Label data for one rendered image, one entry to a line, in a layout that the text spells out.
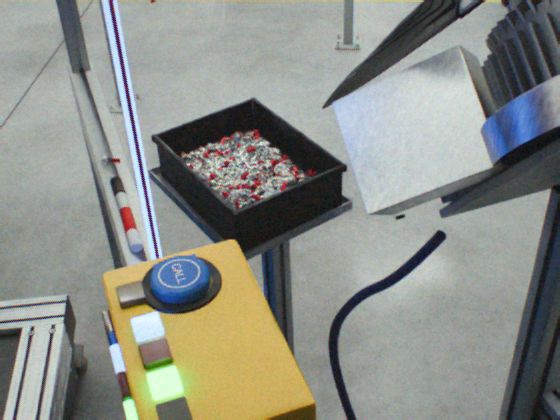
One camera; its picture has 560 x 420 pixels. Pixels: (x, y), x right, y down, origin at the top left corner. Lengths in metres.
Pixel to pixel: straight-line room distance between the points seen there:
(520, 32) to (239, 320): 0.38
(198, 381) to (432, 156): 0.41
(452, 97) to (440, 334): 1.23
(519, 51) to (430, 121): 0.12
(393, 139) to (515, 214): 1.57
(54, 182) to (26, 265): 0.40
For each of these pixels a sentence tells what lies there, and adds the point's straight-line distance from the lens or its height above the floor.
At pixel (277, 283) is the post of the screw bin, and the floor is 0.70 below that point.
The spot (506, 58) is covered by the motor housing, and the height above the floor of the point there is 1.10.
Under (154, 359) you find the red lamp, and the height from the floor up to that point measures 1.08.
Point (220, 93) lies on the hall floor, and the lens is 2.92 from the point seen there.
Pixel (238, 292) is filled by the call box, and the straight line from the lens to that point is 0.51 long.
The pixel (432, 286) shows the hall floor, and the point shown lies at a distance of 2.07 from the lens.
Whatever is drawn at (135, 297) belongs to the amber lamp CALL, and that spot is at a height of 1.08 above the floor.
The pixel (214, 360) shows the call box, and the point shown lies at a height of 1.07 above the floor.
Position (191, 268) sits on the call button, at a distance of 0.52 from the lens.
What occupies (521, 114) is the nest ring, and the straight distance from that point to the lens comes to 0.69.
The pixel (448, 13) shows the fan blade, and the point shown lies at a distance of 0.89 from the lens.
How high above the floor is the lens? 1.43
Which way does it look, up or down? 38 degrees down
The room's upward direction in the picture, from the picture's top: 3 degrees counter-clockwise
